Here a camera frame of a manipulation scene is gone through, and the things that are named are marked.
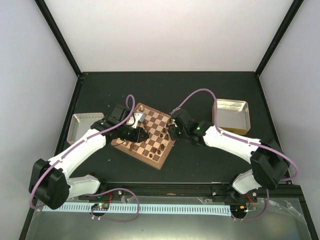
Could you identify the gold metal tin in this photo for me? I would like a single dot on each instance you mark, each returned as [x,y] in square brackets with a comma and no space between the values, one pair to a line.
[232,115]

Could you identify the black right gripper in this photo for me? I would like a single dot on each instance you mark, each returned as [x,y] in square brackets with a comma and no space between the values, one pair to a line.
[173,135]

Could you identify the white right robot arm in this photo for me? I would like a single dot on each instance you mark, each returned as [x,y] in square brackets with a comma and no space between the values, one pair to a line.
[268,164]

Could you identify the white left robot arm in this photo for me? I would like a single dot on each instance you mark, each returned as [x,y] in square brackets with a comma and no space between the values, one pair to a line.
[51,181]

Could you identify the tall brown chess piece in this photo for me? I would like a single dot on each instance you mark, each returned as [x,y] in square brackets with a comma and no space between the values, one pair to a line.
[132,146]

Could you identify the black corner frame post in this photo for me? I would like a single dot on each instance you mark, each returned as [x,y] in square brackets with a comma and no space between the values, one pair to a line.
[46,13]
[283,27]

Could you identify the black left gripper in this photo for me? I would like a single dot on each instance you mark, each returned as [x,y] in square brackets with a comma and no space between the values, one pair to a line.
[137,138]

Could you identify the wooden chess board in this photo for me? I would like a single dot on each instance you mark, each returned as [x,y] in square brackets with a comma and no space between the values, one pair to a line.
[155,123]

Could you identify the black right corner frame post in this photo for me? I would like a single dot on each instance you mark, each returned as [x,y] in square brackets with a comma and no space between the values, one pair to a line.
[283,27]

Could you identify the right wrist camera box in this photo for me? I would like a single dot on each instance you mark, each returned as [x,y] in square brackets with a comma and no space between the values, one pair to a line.
[175,112]

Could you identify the white slotted cable duct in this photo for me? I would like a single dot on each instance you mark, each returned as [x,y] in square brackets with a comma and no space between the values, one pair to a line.
[131,208]

